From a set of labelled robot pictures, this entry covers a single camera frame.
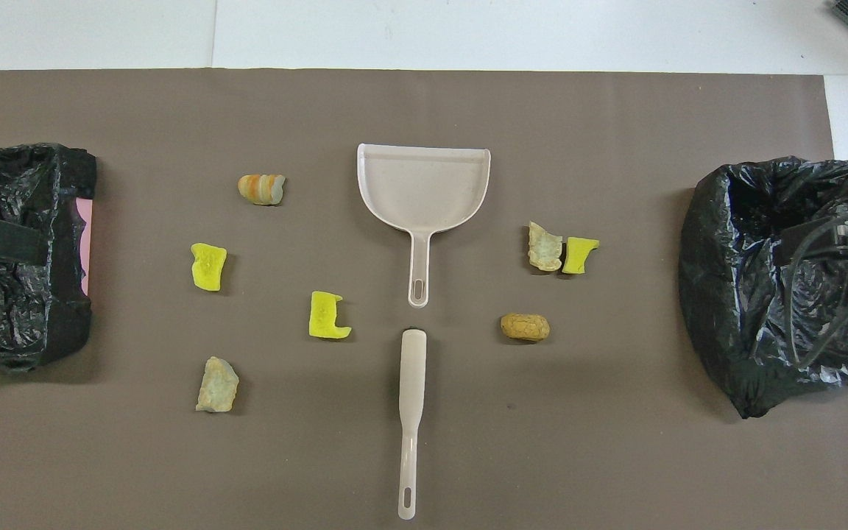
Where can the large pale sponge chunk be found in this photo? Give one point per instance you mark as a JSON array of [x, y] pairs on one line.
[[216, 384]]

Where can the orange white striped sponge piece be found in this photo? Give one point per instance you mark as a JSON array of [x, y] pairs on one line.
[[258, 189]]

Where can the pale ridged sponge piece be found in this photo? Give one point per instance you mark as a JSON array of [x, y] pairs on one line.
[[544, 249]]

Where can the brown oval sponge lump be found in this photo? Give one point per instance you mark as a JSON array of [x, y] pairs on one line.
[[525, 327]]

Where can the yellow green-backed sponge piece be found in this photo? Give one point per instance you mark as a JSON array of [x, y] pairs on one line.
[[324, 316]]

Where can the beige plastic dustpan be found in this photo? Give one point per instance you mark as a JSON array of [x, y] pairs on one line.
[[424, 191]]

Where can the beige hand brush black bristles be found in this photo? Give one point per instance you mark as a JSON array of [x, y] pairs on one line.
[[412, 368]]

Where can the pink plastic bin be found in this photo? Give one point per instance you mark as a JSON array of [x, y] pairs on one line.
[[85, 243]]

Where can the brown paper table mat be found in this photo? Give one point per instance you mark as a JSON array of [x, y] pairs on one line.
[[424, 110]]

